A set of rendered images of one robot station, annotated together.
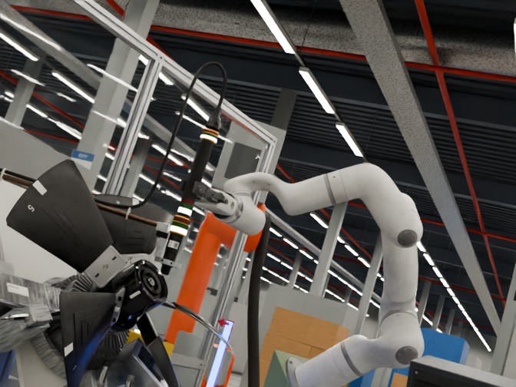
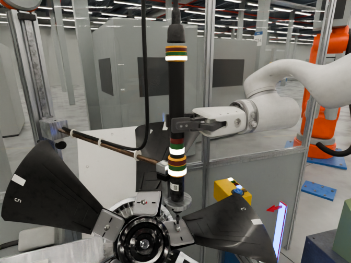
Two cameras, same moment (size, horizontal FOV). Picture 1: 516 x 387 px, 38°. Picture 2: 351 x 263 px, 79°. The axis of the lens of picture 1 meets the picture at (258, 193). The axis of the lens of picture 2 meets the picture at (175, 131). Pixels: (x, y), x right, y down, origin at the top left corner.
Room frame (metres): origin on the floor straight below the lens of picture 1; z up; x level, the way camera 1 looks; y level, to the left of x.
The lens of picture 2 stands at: (1.56, -0.11, 1.60)
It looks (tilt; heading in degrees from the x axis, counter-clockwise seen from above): 17 degrees down; 37
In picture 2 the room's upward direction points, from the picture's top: 1 degrees counter-clockwise
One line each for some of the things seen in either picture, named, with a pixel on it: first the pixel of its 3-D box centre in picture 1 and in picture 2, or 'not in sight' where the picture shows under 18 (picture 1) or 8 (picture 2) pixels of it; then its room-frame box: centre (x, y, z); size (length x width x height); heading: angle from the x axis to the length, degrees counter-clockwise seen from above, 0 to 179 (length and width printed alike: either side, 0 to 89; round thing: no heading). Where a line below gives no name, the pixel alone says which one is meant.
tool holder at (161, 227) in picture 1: (169, 245); (174, 184); (1.93, 0.18, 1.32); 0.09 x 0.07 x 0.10; 90
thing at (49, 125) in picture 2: not in sight; (54, 128); (1.93, 0.79, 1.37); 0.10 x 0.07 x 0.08; 90
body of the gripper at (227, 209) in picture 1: (215, 200); (219, 118); (2.02, 0.10, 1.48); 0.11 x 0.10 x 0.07; 145
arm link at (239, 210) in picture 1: (227, 207); (242, 117); (2.07, 0.07, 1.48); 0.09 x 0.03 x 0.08; 55
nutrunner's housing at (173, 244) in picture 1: (192, 189); (176, 124); (1.93, 0.17, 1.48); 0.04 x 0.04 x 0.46
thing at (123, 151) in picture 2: (64, 195); (100, 144); (1.93, 0.47, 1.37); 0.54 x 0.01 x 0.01; 90
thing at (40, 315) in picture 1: (36, 315); not in sight; (1.65, 0.37, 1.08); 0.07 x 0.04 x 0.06; 155
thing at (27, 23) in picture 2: not in sight; (42, 99); (1.93, 0.84, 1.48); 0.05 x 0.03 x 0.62; 0
